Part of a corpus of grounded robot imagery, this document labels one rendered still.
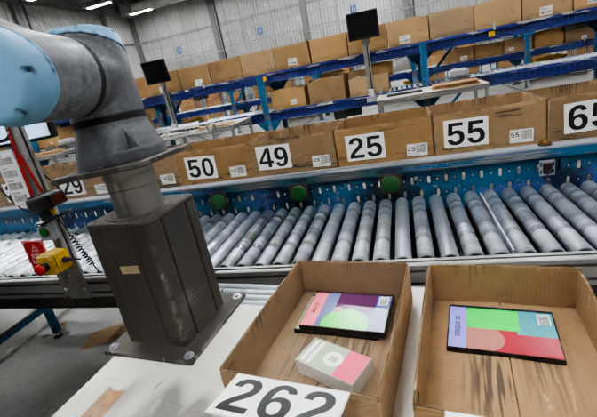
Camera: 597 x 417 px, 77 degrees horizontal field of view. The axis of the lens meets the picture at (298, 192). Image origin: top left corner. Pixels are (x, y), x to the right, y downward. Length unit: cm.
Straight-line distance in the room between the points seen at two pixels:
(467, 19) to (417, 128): 464
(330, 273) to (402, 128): 80
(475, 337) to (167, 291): 64
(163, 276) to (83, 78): 42
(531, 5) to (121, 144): 591
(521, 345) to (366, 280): 34
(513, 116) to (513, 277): 84
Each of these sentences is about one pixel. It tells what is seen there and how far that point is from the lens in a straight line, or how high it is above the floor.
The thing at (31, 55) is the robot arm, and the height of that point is 140.
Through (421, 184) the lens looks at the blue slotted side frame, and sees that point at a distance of 162.
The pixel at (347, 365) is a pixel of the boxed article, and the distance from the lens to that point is 76.
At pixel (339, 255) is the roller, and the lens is 119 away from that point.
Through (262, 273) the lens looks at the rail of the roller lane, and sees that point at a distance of 121.
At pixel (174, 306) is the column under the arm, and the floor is 87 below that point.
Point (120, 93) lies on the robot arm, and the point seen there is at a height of 133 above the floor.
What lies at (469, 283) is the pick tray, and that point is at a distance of 93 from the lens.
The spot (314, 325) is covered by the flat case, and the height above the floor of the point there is 78.
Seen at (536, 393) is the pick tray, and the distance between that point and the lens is 77.
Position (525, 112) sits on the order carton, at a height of 101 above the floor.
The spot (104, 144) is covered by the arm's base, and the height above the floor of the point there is 124.
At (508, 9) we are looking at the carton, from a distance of 626.
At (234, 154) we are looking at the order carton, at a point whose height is 101.
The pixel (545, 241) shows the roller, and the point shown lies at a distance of 124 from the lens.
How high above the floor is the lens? 131
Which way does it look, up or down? 17 degrees down
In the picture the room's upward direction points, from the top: 11 degrees counter-clockwise
